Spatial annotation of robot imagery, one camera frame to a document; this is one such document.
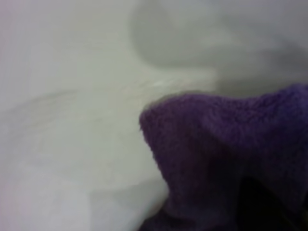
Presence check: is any purple cloth with black trim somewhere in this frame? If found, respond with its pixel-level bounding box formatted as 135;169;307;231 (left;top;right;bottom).
139;83;308;231

